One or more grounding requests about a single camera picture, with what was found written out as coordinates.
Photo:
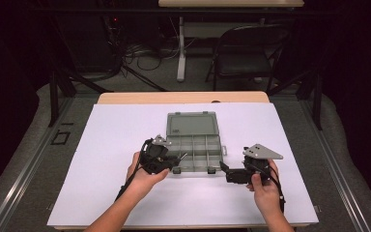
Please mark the dark equipment cabinet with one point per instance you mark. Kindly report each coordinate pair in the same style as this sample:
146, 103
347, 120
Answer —
87, 42

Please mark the light wooden table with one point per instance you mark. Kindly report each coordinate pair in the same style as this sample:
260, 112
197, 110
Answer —
180, 97

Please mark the desk with white leg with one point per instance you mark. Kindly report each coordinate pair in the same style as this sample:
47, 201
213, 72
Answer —
232, 3

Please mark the black folding chair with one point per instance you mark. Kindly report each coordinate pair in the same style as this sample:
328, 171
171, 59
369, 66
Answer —
243, 64

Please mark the white board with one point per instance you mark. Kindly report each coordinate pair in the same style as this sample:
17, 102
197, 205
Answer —
109, 129

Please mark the black metal stand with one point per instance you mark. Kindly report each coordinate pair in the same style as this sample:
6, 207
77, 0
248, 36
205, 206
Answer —
54, 96
317, 103

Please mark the grey plastic compartment box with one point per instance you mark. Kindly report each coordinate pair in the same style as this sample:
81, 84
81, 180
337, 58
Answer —
193, 125

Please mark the person's left hand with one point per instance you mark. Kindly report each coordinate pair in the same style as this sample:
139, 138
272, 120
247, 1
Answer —
141, 182

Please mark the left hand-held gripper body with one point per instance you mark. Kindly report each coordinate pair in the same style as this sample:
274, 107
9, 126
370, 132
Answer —
154, 158

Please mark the aluminium floor rail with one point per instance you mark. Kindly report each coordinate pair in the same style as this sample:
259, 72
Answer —
335, 167
29, 167

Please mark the person's right hand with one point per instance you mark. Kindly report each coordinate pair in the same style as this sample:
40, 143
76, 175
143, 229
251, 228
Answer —
267, 196

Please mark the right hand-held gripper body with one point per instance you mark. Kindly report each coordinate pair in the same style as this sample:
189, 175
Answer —
261, 152

